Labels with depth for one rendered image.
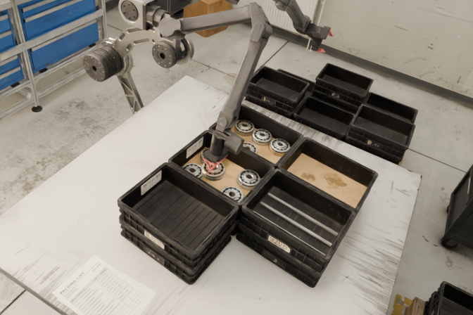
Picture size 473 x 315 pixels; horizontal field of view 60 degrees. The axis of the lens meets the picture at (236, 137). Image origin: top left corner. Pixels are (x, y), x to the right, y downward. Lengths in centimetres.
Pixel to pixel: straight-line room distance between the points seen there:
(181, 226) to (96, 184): 54
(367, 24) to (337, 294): 339
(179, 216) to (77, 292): 47
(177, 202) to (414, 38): 345
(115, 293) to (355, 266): 102
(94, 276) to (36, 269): 22
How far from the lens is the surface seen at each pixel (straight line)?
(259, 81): 325
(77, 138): 339
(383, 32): 472
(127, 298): 172
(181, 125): 238
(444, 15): 459
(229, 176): 194
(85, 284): 177
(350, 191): 205
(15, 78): 349
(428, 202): 351
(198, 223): 174
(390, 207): 226
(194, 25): 169
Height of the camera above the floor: 223
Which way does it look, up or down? 41 degrees down
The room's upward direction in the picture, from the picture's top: 10 degrees clockwise
